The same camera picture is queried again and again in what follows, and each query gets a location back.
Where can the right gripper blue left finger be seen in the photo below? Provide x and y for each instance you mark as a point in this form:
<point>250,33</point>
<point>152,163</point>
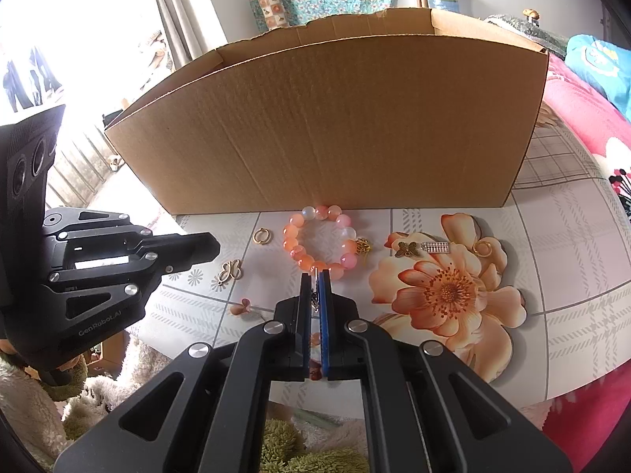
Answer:
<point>294,348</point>

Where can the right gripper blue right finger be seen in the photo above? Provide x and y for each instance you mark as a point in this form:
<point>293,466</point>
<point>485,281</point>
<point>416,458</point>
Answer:
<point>338,354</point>

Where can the gold bow brooch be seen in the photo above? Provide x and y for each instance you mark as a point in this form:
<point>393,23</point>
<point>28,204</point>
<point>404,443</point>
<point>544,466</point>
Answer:
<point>230,271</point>

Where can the gold hoop earring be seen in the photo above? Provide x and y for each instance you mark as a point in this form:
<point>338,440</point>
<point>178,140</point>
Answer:
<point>262,236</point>

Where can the silver rhinestone bar pendant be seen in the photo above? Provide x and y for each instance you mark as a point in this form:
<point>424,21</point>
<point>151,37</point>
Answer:
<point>435,247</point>

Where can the brown cardboard box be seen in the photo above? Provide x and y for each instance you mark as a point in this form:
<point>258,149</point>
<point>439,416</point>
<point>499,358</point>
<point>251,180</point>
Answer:
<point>401,108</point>

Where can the pink floral quilt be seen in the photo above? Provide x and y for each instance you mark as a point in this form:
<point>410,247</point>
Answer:
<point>591,424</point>

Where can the grey curtain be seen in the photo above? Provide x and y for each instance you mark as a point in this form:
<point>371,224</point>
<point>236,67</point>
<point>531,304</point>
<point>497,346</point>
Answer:
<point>191,28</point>

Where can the mushroom shaped ornament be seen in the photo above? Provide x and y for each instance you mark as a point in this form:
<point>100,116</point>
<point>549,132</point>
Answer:
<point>531,16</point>

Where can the blue folded blanket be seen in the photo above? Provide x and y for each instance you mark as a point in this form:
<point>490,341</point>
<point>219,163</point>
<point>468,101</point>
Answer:
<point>603,65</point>

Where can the patterned roll by wall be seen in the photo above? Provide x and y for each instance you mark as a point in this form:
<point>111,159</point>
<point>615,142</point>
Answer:
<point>274,13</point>

